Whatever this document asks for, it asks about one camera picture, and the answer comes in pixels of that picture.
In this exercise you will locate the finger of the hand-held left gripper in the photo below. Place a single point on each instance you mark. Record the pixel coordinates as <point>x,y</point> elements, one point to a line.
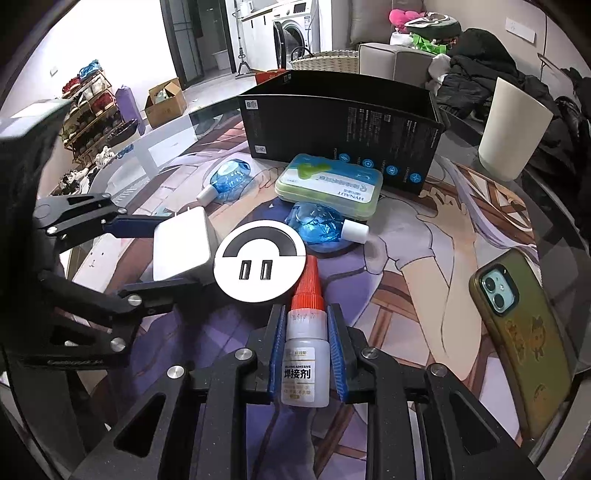
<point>147,297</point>
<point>134,226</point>

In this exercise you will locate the white cloth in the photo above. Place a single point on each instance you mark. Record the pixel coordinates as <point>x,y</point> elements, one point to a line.
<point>441,74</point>

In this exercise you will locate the white bin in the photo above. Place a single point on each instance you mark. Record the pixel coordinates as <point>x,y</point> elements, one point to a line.
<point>221,60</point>

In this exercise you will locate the dark clothes pile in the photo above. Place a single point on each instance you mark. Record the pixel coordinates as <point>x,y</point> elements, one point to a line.
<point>568,124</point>

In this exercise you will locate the shoe rack with shoes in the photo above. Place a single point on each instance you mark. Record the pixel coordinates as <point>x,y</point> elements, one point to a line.
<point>94,106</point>

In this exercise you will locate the red box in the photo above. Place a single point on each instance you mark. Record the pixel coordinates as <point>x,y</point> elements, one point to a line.
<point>270,77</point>

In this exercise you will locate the pink plush toy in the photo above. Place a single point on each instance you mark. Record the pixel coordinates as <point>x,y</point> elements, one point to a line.
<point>401,19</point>

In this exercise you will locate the black cardboard box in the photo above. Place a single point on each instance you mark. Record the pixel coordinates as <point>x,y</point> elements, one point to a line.
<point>323,124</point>

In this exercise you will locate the dark round bag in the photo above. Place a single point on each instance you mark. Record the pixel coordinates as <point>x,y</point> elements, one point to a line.
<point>436,25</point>

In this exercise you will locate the brown cardboard box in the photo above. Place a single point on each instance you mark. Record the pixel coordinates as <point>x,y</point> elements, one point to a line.
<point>164,108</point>

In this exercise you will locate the pile of shoes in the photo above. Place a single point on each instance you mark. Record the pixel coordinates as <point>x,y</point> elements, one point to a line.
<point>85,173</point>

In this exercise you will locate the metal floor stand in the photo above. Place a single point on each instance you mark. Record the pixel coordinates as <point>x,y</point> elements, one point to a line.
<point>244,64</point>

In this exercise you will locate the printed table mat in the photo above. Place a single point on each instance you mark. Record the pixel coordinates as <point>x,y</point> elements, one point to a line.
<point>415,258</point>

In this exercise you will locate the green cloth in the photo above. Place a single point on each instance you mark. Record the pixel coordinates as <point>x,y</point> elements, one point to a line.
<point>427,44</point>

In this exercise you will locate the white washing machine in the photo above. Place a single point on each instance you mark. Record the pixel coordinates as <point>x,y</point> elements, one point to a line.
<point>295,44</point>

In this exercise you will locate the green earplug case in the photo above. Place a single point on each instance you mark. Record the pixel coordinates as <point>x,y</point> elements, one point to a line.
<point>332,184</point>

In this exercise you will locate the black jacket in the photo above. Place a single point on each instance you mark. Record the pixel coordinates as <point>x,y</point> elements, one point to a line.
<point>480,64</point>

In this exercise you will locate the white cup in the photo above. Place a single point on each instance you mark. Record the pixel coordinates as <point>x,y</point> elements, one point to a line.
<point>512,134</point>

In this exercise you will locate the grey cushion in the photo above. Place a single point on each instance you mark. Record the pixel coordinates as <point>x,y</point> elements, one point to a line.
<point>369,21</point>

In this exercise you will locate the white wall switch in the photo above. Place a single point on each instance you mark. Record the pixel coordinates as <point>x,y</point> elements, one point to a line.
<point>520,31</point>

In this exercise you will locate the phone in olive case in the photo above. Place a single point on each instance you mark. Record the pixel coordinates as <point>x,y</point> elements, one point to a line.
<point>521,350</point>

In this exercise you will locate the grey sofa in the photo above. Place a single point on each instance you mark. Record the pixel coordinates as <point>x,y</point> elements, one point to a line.
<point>392,62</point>

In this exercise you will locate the white glue bottle red cap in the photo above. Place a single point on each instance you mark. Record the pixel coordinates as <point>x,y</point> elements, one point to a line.
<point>302,364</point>

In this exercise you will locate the black door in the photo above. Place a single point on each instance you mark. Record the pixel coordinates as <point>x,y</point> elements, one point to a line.
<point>182,41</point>

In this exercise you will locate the white power adapter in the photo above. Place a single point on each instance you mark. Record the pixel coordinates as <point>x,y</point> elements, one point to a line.
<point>182,249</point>

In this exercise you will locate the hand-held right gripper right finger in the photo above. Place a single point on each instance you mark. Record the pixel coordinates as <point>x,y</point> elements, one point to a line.
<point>339,360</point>

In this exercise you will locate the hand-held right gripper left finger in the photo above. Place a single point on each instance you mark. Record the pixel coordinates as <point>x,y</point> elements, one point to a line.
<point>277,355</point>

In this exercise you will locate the purple bag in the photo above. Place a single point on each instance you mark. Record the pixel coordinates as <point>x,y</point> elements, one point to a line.
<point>128,108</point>

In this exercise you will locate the wicker basket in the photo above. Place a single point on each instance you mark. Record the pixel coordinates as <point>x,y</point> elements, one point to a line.
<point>323,62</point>

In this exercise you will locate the round white socket hub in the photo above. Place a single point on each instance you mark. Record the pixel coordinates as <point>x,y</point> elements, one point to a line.
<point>249,286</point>

